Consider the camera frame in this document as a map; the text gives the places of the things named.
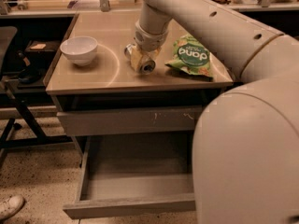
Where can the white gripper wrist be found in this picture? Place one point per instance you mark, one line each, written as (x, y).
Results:
(149, 42)

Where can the silver blue redbull can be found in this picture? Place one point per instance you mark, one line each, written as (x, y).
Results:
(141, 61)

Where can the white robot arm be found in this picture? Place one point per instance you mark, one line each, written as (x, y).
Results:
(245, 149)

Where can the grey drawer cabinet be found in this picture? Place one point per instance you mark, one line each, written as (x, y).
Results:
(109, 81)

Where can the closed grey top drawer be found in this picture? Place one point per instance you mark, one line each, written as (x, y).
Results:
(130, 120)

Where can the open grey middle drawer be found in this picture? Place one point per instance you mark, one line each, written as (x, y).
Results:
(134, 174)

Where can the green dang chips bag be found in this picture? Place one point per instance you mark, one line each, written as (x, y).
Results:
(190, 57)

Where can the white ceramic bowl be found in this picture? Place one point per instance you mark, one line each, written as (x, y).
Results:
(79, 50)

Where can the black office chair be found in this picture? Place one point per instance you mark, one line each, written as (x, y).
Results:
(7, 34)

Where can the white sneaker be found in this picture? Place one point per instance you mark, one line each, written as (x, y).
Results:
(11, 206)

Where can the black table frame leg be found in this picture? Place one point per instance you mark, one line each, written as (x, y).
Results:
(41, 138)

